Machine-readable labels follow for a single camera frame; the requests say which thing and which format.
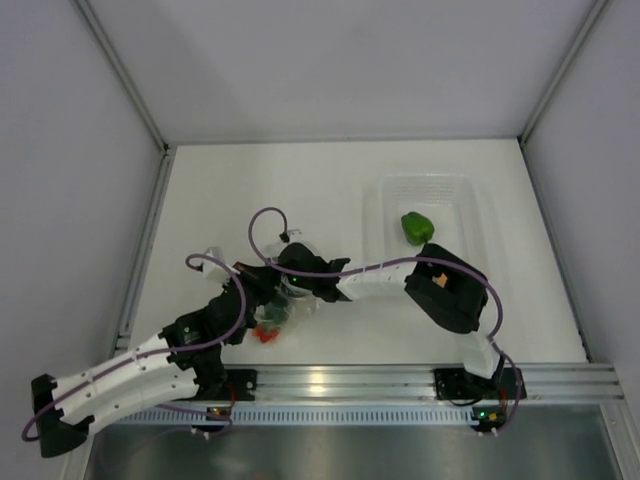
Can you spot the clear zip top bag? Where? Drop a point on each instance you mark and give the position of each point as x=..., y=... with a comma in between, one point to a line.
x=300, y=304

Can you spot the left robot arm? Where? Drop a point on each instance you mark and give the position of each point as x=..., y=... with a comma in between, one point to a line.
x=181, y=361

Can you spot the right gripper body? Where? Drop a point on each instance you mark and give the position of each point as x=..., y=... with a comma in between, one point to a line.
x=305, y=284

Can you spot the fake green bell pepper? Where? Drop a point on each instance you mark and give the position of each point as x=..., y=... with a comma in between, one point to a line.
x=417, y=228

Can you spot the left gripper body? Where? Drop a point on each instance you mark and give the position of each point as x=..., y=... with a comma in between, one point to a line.
x=263, y=291

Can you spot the fake red cherry tomatoes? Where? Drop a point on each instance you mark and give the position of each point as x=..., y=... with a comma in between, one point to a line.
x=265, y=335

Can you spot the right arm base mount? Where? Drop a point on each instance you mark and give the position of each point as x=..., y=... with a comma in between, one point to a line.
x=456, y=384

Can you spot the fake orange tomato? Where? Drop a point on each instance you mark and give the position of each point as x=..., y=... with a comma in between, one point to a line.
x=440, y=280

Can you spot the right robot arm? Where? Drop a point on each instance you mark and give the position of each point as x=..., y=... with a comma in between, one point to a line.
x=454, y=295

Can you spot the clear plastic basket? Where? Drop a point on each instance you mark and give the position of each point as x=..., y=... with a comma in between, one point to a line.
x=403, y=213

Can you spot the slotted cable duct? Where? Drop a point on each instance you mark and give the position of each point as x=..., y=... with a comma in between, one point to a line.
x=368, y=415

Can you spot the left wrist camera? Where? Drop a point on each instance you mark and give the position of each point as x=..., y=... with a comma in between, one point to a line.
x=212, y=265

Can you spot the fake dark green vegetable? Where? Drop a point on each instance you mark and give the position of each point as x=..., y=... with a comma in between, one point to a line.
x=275, y=313

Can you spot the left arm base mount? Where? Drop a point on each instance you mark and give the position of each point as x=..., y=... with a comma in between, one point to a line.
x=240, y=385

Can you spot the aluminium mounting rail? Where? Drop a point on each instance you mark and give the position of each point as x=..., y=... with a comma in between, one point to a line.
x=563, y=383

